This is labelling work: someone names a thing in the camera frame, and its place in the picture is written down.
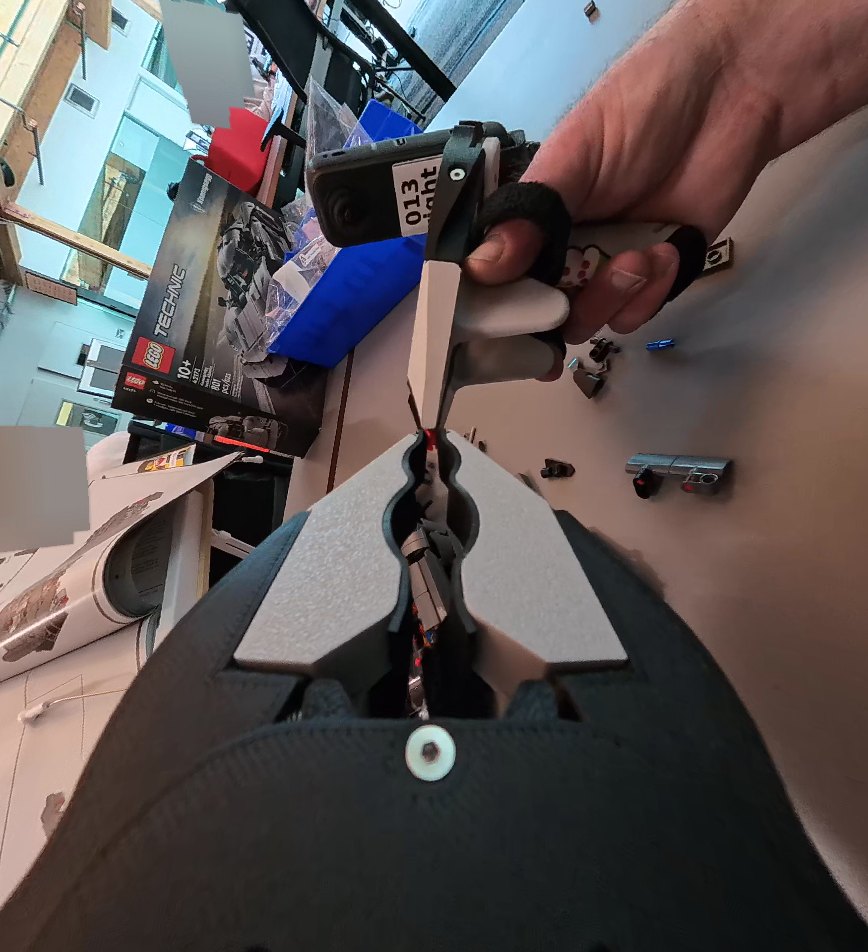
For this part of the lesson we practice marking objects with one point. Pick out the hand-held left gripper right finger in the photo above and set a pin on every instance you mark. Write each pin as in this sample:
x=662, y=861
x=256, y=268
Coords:
x=545, y=595

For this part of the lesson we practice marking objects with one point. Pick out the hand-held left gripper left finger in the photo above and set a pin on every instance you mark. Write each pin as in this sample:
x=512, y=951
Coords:
x=307, y=595

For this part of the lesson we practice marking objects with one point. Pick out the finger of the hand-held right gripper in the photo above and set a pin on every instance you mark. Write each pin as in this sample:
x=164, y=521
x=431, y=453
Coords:
x=434, y=335
x=458, y=372

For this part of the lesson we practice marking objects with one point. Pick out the toy car model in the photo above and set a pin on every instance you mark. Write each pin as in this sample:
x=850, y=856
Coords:
x=426, y=573

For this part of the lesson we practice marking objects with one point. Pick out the grey panel with black connector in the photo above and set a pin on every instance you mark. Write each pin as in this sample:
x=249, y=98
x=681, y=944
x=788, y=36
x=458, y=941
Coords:
x=679, y=472

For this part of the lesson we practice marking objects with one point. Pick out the toy set box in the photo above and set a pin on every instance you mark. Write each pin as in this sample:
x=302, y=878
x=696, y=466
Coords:
x=196, y=312

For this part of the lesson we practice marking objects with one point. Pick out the person's right hand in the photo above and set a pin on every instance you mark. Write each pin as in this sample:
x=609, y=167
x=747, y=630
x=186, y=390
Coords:
x=650, y=134

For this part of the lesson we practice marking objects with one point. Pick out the plain blue bin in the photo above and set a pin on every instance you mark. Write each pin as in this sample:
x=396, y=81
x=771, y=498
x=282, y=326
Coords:
x=359, y=297

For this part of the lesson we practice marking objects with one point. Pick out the black rounded piece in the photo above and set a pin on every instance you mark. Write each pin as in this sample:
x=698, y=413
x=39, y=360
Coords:
x=557, y=468

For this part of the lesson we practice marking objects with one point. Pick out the dark grey toy piece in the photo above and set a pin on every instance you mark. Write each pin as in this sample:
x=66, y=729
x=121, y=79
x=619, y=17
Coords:
x=590, y=379

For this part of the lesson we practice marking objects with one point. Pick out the red fabric object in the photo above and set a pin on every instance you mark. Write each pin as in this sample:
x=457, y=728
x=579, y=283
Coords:
x=233, y=149

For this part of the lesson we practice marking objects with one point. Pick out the black cross-shaped connector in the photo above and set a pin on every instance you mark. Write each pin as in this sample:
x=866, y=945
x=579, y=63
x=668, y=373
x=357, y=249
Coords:
x=603, y=347

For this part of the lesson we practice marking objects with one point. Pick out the black background desk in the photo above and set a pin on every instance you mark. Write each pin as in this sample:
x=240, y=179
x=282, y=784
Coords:
x=315, y=30

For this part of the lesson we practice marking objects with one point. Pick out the long blue axle pin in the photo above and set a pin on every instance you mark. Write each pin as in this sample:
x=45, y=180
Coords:
x=661, y=343

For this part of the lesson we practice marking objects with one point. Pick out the instruction booklet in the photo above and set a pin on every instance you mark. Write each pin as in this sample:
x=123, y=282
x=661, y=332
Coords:
x=32, y=617

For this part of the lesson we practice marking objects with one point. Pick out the small square marker tile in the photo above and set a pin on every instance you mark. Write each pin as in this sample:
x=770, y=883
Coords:
x=720, y=254

